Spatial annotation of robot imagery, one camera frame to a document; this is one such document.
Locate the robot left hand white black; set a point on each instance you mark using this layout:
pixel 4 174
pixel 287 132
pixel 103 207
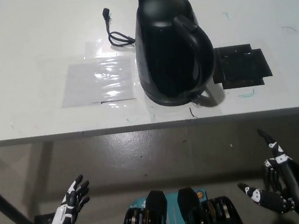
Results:
pixel 64 211

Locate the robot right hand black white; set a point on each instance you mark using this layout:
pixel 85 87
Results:
pixel 292 179

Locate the black electric kettle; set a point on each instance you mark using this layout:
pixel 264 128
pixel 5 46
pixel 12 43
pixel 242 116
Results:
pixel 166 48

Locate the black round kettle base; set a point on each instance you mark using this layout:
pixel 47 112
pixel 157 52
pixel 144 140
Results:
pixel 170 103

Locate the black table leg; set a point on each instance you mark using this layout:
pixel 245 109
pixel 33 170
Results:
pixel 9 211

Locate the clear plastic sheet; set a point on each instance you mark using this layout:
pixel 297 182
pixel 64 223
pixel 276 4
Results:
pixel 89 83

